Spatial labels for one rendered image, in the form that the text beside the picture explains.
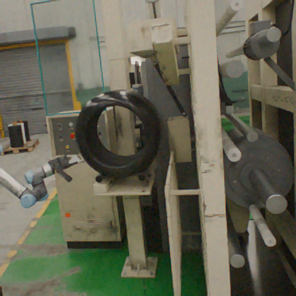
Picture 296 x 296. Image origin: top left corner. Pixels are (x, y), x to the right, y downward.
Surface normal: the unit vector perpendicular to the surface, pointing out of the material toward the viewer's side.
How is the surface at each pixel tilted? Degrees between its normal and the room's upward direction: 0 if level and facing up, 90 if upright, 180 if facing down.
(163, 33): 72
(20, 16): 90
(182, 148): 90
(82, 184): 90
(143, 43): 90
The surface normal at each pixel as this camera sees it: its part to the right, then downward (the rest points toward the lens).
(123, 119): -0.18, 0.18
